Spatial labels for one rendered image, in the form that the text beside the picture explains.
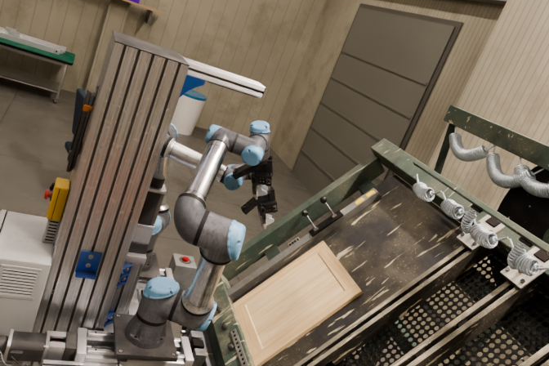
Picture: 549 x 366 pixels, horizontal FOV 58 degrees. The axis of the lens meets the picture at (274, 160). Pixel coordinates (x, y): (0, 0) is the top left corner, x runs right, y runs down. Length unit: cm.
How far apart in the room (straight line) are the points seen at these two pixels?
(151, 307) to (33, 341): 40
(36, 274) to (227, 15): 764
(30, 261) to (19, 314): 22
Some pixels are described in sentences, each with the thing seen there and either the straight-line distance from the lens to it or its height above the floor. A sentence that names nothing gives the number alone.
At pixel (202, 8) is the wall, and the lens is 904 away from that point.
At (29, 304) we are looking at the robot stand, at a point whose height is 106.
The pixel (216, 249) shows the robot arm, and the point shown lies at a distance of 154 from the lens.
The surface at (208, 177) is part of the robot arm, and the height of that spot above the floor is 172.
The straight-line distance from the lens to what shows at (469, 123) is 293.
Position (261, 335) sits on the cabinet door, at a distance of 239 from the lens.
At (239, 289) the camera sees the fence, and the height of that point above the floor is 95.
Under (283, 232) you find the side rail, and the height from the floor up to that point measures 121.
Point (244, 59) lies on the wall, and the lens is 934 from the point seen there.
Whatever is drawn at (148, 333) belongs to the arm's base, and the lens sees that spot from 192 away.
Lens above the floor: 225
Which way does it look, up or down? 14 degrees down
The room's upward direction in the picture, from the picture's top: 22 degrees clockwise
